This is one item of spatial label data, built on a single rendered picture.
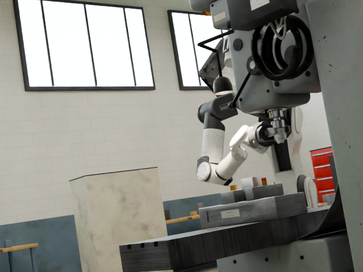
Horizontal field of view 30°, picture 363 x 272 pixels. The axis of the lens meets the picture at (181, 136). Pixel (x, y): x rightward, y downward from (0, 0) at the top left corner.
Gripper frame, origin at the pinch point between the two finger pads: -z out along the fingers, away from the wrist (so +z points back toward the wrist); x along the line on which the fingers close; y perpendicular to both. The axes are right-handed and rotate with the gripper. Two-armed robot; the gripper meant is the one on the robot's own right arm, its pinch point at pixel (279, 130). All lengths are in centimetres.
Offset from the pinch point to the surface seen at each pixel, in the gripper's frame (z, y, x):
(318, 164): 483, 3, 286
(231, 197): -6.7, 20.5, -24.4
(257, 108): -3.0, -8.2, -8.2
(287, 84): -20.3, -12.7, -4.4
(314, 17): -46, -27, -6
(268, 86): -10.4, -14.5, -6.4
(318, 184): 487, 26, 284
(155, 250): -31, 31, -59
